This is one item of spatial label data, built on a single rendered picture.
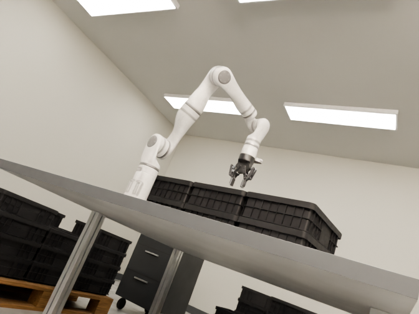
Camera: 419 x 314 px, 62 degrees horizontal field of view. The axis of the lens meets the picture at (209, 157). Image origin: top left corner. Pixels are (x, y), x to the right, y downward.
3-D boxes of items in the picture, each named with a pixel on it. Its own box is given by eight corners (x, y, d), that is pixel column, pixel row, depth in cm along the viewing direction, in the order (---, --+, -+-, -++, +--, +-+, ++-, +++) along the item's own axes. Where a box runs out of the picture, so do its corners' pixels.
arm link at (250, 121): (258, 127, 177) (243, 107, 171) (271, 125, 170) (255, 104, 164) (252, 136, 174) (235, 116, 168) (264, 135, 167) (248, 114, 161)
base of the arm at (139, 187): (134, 203, 143) (151, 166, 148) (118, 198, 147) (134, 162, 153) (146, 210, 150) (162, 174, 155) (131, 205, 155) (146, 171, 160)
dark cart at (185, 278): (144, 325, 297) (183, 225, 325) (108, 305, 320) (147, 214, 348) (179, 328, 346) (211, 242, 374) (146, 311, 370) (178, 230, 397)
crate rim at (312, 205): (313, 209, 125) (315, 202, 126) (244, 195, 144) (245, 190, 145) (341, 240, 154) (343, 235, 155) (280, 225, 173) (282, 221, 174)
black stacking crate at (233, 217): (227, 243, 138) (237, 215, 142) (173, 227, 157) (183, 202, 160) (268, 266, 167) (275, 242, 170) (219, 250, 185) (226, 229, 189)
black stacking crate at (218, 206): (236, 217, 141) (245, 192, 145) (183, 205, 160) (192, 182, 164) (274, 244, 170) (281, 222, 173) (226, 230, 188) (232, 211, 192)
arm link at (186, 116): (203, 119, 158) (190, 107, 151) (165, 164, 158) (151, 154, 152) (193, 111, 164) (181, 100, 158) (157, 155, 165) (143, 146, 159)
